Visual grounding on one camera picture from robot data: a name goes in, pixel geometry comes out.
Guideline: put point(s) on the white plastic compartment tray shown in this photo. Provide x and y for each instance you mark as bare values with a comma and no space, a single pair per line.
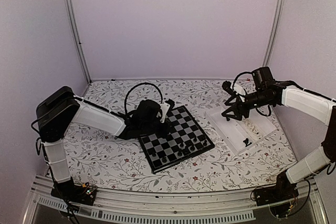
233,132

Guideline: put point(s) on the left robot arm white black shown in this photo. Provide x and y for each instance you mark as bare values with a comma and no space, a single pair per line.
57,113

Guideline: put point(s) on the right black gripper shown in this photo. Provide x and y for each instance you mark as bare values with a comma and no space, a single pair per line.
238,116

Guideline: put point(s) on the aluminium frame post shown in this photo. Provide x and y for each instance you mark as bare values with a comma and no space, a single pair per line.
77,40
273,33

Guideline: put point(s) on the right aluminium frame post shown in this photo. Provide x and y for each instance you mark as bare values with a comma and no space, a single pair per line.
273,33

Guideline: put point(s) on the floral patterned tablecloth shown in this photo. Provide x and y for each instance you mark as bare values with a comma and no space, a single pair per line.
193,158

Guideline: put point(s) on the front aluminium rail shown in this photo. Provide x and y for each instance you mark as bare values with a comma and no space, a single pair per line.
232,206

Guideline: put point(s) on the black chess piece in tray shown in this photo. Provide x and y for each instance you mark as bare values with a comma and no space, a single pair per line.
247,142

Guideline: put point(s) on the left aluminium frame post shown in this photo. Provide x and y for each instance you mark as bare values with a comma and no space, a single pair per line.
77,40

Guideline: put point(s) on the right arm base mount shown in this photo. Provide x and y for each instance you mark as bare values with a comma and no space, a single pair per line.
273,195

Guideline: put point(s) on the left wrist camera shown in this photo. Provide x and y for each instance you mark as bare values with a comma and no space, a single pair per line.
165,107

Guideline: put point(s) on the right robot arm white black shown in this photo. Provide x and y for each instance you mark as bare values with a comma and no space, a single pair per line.
306,116

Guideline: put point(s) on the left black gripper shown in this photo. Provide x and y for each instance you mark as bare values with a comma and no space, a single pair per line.
165,132

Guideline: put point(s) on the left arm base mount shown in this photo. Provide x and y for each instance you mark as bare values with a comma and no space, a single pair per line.
70,192

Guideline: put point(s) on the black and grey chessboard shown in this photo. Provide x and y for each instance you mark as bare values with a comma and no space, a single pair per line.
184,128

